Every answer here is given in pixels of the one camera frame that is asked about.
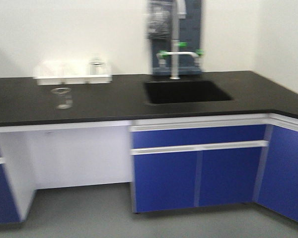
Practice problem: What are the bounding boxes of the clear glass beaker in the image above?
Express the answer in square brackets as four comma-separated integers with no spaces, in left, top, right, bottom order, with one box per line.
[51,87,73,110]

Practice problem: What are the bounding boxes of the black lab sink basin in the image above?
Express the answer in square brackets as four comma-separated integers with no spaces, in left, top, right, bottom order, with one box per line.
[144,80,233,104]

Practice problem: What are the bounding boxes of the blue cabinet under sink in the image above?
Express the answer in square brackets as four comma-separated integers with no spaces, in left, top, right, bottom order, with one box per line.
[130,124,267,213]

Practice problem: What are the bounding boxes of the clear glass bottle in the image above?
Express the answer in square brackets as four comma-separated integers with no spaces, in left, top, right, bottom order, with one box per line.
[89,56,105,75]

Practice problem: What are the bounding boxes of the grey pegboard drying rack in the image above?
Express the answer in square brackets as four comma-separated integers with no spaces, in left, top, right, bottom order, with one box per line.
[147,0,202,76]

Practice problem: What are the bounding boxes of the white plastic tray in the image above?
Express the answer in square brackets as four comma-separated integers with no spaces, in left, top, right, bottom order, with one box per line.
[33,60,112,85]

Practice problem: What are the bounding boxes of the white lab faucet green knobs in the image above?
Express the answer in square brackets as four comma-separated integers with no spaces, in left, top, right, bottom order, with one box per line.
[156,0,204,80]

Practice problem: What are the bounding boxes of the blue cabinet left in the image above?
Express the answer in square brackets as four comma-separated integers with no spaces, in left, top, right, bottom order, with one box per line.
[0,133,23,225]

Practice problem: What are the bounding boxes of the blue cabinet right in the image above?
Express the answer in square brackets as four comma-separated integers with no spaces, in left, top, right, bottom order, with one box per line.
[253,124,298,222]

